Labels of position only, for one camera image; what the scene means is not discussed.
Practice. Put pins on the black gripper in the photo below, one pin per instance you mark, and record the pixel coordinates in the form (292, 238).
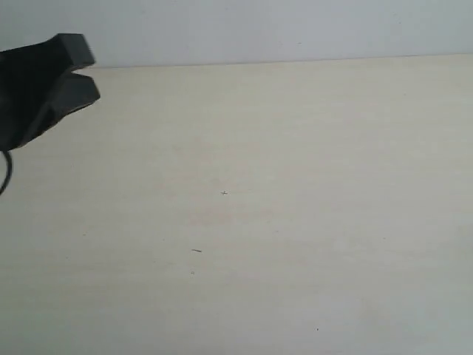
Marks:
(40, 86)

